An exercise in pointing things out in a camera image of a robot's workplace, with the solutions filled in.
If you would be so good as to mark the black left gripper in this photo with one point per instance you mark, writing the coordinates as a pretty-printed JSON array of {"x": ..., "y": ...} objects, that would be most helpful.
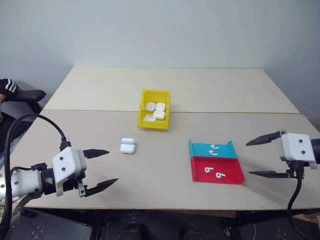
[{"x": 71, "y": 183}]

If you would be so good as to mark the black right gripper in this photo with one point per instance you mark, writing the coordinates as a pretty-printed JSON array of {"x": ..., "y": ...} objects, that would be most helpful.
[{"x": 296, "y": 170}]

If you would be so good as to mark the open white charging case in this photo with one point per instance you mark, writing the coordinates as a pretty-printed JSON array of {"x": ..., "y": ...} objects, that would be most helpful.
[{"x": 127, "y": 148}]

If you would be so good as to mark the yellow plastic bin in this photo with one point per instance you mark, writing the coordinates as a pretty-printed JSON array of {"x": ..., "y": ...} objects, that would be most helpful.
[{"x": 140, "y": 117}]

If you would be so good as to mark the closed white charging case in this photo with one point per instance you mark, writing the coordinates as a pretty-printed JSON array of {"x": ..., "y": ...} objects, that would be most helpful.
[
  {"x": 149, "y": 118},
  {"x": 159, "y": 115},
  {"x": 150, "y": 106},
  {"x": 161, "y": 106}
]

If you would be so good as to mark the red plastic tray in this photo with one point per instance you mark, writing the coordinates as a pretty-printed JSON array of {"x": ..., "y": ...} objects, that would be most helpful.
[{"x": 232, "y": 172}]

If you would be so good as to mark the blue plastic tray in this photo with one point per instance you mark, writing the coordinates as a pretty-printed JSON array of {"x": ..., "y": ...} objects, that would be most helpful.
[{"x": 225, "y": 152}]

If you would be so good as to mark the dark rounded shape under table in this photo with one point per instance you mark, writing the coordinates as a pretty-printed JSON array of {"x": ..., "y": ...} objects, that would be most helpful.
[{"x": 140, "y": 231}]

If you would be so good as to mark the black chair armrest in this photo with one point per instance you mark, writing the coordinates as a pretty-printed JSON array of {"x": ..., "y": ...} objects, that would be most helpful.
[{"x": 27, "y": 95}]

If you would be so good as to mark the person's black striped sleeve arm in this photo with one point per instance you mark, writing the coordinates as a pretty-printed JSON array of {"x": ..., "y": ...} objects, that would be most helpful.
[{"x": 7, "y": 86}]

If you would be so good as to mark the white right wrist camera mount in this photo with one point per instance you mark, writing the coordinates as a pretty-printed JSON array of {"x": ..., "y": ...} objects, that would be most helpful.
[{"x": 296, "y": 147}]

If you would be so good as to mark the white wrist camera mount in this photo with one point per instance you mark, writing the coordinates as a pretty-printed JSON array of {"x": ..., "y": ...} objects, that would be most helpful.
[
  {"x": 68, "y": 162},
  {"x": 296, "y": 147}
]

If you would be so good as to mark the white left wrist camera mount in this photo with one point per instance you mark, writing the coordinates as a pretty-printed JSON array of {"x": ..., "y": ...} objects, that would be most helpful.
[{"x": 68, "y": 162}]

